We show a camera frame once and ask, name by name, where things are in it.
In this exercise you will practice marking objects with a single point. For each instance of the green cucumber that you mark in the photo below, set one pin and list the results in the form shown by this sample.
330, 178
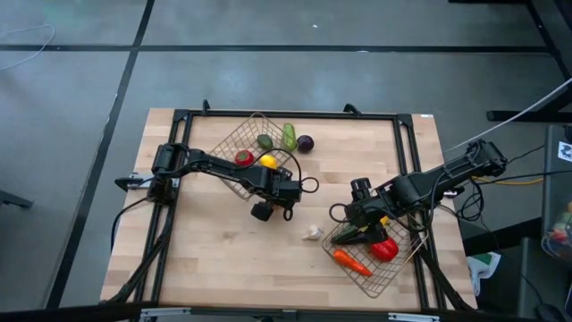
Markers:
289, 137

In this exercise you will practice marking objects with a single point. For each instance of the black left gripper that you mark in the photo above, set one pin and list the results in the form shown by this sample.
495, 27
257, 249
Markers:
286, 190

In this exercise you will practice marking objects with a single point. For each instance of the red bell pepper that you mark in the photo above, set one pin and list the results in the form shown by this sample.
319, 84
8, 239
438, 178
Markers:
385, 251

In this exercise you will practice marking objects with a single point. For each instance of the yellow lemon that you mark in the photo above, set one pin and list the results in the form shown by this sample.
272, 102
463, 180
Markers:
268, 161

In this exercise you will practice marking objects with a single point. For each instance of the black frame clamp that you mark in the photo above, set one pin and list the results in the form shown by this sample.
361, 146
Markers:
205, 106
353, 108

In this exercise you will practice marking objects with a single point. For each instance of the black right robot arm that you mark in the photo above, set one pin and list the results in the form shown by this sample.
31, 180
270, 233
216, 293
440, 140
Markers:
420, 188

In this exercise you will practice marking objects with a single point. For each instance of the red tomato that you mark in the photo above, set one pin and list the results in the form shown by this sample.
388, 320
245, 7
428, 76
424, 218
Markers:
245, 158

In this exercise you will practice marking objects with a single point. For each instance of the black stand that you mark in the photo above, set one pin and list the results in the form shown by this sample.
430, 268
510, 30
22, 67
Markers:
514, 116

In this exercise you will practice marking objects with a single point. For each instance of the black stand foot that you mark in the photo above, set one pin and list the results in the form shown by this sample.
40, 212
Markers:
15, 200

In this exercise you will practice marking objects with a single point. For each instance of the clear bag of toys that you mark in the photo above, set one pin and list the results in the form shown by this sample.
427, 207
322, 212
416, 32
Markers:
561, 232

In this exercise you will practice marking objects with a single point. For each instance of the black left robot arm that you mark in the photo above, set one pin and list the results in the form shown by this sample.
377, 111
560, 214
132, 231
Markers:
214, 164

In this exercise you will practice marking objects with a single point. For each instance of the black table frame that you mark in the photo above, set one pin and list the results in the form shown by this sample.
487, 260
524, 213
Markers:
313, 114

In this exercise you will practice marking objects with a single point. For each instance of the white sticker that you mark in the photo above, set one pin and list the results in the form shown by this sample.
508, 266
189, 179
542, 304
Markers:
565, 151

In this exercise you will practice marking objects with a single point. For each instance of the grey cabinet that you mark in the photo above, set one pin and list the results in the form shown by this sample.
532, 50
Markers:
554, 188

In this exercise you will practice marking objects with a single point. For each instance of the orange bell pepper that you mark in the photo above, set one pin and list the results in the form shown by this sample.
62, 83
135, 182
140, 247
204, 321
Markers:
350, 262

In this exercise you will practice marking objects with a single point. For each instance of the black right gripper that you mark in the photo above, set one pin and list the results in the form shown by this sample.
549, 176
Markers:
366, 214

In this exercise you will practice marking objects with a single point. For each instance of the white and green cloth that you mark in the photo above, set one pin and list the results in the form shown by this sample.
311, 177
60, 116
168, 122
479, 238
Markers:
482, 268

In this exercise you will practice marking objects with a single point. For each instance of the aluminium mount bar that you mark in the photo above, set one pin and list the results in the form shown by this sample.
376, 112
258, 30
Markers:
411, 317

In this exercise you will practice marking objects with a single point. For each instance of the yellow bell pepper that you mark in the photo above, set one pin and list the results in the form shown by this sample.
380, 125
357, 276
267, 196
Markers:
384, 220

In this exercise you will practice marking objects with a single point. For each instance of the green avocado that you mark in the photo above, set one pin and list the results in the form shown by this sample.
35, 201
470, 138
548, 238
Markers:
265, 141

